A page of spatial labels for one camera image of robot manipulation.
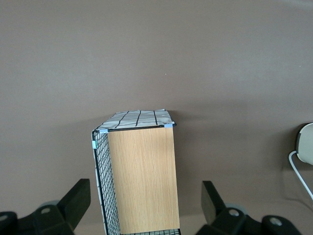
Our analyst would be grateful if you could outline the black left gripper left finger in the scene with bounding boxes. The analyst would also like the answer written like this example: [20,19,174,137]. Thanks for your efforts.
[0,178,91,235]

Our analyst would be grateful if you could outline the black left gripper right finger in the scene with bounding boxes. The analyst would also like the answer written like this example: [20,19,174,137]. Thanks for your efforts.
[198,180,304,235]

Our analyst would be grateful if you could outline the cream white two-slot toaster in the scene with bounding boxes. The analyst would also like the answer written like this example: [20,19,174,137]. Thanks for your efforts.
[294,122,313,165]

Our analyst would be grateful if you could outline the black wire mesh basket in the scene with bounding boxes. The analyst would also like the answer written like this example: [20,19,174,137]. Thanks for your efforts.
[90,110,181,235]

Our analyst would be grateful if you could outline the white toaster power cable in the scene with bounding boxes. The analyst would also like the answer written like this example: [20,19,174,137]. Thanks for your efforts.
[288,150,313,200]

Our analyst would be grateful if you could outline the wire basket with wooden shelf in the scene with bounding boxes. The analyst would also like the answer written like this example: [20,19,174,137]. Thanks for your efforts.
[90,110,176,235]

